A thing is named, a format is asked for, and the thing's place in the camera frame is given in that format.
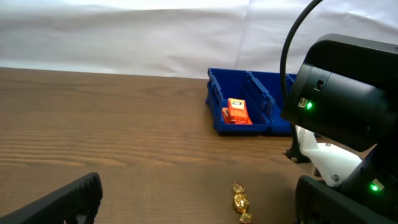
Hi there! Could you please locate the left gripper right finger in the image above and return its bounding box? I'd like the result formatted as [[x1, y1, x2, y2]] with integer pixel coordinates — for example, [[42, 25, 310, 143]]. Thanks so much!
[[294, 174, 396, 224]]

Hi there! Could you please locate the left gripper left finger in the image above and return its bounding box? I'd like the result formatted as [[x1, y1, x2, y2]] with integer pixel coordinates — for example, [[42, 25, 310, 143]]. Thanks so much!
[[0, 172, 104, 224]]

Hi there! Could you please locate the gold wrapped candy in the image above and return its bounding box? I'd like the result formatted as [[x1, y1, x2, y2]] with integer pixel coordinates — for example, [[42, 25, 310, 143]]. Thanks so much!
[[232, 181, 253, 224]]

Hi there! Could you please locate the orange candy box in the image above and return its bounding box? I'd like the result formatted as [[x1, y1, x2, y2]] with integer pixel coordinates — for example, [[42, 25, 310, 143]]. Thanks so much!
[[221, 107, 254, 126], [227, 98, 251, 124]]

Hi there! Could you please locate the blue tray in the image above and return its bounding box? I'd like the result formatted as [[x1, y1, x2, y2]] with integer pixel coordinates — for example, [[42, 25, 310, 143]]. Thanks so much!
[[205, 67, 297, 137]]

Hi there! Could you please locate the black cable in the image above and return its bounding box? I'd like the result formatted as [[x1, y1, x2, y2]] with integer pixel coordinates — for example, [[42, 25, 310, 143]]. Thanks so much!
[[279, 0, 324, 164]]

